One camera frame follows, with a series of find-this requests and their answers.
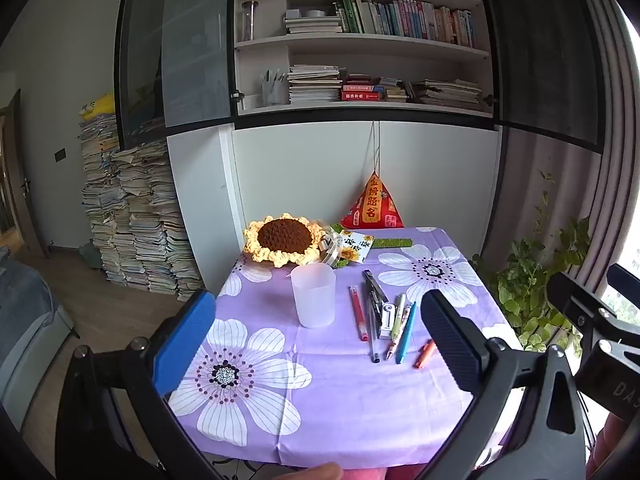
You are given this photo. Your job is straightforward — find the grey upholstered furniture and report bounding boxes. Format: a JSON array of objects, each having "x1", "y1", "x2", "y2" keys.
[{"x1": 0, "y1": 245, "x2": 77, "y2": 433}]

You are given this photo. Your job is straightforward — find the sunflower print card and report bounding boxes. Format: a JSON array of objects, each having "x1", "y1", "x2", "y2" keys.
[{"x1": 336, "y1": 230, "x2": 375, "y2": 265}]

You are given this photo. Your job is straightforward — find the stack of thin white books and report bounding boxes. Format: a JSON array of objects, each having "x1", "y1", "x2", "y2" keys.
[{"x1": 284, "y1": 15, "x2": 345, "y2": 37}]

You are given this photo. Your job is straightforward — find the books on shelf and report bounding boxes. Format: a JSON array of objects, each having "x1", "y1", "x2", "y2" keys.
[{"x1": 407, "y1": 78, "x2": 485, "y2": 112}]

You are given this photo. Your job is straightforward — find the tall glass jar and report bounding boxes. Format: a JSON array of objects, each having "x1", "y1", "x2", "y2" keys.
[{"x1": 241, "y1": 1, "x2": 261, "y2": 41}]

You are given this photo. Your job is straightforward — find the wooden door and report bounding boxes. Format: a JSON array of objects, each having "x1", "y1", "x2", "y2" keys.
[{"x1": 0, "y1": 88, "x2": 49, "y2": 261}]

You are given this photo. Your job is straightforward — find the green leafy plant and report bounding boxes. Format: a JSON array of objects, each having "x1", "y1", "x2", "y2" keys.
[{"x1": 471, "y1": 170, "x2": 595, "y2": 361}]

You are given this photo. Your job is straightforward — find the row of upright books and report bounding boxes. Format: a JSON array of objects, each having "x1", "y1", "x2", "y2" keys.
[{"x1": 334, "y1": 0, "x2": 477, "y2": 47}]

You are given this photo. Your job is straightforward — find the orange pen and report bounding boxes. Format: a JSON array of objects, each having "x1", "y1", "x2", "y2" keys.
[{"x1": 414, "y1": 338, "x2": 434, "y2": 369}]

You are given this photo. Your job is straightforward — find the pink fleece garment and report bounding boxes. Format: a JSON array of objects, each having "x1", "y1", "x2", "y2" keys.
[{"x1": 345, "y1": 466, "x2": 418, "y2": 480}]

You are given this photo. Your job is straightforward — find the pale green white pen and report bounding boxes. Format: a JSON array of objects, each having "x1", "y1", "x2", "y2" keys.
[{"x1": 391, "y1": 293, "x2": 407, "y2": 342}]

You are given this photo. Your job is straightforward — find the clear barrel black pen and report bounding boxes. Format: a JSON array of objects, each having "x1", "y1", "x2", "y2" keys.
[{"x1": 366, "y1": 296, "x2": 382, "y2": 364}]

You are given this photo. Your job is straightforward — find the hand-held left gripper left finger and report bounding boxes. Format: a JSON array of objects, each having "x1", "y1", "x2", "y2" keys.
[{"x1": 55, "y1": 289, "x2": 236, "y2": 480}]

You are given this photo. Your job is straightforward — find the pinkish grey curtain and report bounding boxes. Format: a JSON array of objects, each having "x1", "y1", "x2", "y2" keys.
[{"x1": 500, "y1": 0, "x2": 640, "y2": 311}]

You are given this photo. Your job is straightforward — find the person's left hand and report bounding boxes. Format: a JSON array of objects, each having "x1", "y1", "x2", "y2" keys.
[{"x1": 277, "y1": 461, "x2": 346, "y2": 480}]

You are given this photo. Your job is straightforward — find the red pen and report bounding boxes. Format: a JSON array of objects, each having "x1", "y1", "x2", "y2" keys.
[{"x1": 348, "y1": 285, "x2": 370, "y2": 342}]

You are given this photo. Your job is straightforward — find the white ribbon bow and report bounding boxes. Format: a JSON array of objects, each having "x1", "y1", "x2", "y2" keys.
[{"x1": 317, "y1": 231, "x2": 347, "y2": 269}]

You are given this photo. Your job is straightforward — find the stack of red books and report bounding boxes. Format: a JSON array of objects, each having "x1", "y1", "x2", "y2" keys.
[{"x1": 341, "y1": 74, "x2": 387, "y2": 102}]

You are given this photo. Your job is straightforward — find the stack of magazines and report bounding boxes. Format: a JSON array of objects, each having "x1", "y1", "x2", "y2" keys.
[{"x1": 287, "y1": 64, "x2": 345, "y2": 105}]

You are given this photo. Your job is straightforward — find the translucent pen holder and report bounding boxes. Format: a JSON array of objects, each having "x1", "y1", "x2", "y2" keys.
[{"x1": 261, "y1": 70, "x2": 290, "y2": 107}]

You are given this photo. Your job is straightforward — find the teal pen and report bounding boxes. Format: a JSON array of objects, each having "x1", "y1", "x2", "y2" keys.
[{"x1": 396, "y1": 302, "x2": 417, "y2": 365}]

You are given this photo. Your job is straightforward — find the pink patterned pen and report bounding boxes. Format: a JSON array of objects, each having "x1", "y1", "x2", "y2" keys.
[{"x1": 386, "y1": 305, "x2": 413, "y2": 359}]

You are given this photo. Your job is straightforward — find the red triangular hanging pouch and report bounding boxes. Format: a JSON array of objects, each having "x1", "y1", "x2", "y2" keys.
[{"x1": 340, "y1": 121, "x2": 405, "y2": 231}]

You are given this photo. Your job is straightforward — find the tall piles of booklets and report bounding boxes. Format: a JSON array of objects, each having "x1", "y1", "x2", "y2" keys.
[{"x1": 78, "y1": 110, "x2": 203, "y2": 302}]

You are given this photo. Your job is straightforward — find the purple floral tablecloth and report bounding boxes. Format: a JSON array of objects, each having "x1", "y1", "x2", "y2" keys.
[{"x1": 167, "y1": 226, "x2": 526, "y2": 468}]

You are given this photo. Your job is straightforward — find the person's right hand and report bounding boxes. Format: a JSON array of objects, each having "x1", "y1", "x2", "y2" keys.
[{"x1": 586, "y1": 412, "x2": 640, "y2": 480}]

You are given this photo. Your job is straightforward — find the crochet sunflower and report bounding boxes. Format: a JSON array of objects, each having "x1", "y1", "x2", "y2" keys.
[{"x1": 243, "y1": 213, "x2": 326, "y2": 267}]

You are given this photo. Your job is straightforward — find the white bookshelf cabinet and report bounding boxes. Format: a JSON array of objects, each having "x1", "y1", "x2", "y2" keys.
[{"x1": 115, "y1": 0, "x2": 506, "y2": 306}]

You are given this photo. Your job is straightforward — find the small stack of books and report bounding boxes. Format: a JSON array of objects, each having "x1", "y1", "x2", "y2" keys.
[{"x1": 377, "y1": 77, "x2": 410, "y2": 104}]

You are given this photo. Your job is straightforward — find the window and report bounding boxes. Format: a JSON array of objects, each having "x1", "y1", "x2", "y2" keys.
[{"x1": 602, "y1": 2, "x2": 640, "y2": 321}]

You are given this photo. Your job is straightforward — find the thin black pen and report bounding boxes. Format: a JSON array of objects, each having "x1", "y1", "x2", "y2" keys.
[{"x1": 362, "y1": 270, "x2": 382, "y2": 311}]

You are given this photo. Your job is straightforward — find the translucent plastic cup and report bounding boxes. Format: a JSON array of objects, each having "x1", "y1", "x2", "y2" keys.
[{"x1": 291, "y1": 263, "x2": 336, "y2": 329}]

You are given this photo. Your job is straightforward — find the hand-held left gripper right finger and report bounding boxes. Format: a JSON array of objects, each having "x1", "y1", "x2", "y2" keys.
[{"x1": 415, "y1": 289, "x2": 587, "y2": 480}]

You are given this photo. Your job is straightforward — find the yellow plush toy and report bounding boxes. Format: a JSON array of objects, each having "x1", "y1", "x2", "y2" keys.
[{"x1": 80, "y1": 92, "x2": 116, "y2": 121}]

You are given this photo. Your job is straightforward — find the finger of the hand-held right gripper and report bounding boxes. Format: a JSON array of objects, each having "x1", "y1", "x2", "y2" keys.
[
  {"x1": 606, "y1": 263, "x2": 640, "y2": 306},
  {"x1": 546, "y1": 272, "x2": 623, "y2": 341}
]

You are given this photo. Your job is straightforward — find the dark glass cabinet door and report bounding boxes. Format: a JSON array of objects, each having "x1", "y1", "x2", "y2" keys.
[
  {"x1": 116, "y1": 0, "x2": 237, "y2": 150},
  {"x1": 477, "y1": 0, "x2": 606, "y2": 155}
]

